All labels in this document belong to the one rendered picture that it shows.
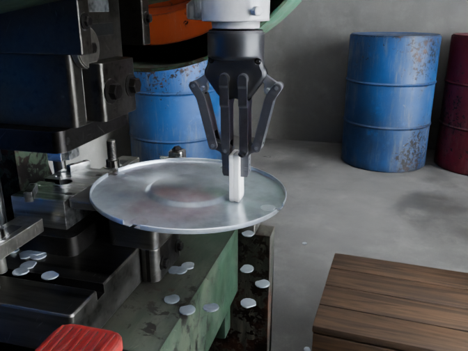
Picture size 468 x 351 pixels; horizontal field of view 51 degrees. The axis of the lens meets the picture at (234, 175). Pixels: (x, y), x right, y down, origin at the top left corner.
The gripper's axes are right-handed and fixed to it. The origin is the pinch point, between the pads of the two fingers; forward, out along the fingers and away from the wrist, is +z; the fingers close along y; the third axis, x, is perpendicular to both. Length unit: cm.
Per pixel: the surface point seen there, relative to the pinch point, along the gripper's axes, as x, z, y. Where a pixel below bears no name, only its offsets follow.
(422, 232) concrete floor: 171, 81, 52
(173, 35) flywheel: 33.7, -17.6, -21.7
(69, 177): 3.1, 3.6, -29.2
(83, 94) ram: -4.5, -11.7, -20.5
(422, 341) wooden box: 33, 47, 34
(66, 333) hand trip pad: -31.4, 5.7, -8.4
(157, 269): -4.0, 14.6, -11.4
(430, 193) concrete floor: 227, 81, 62
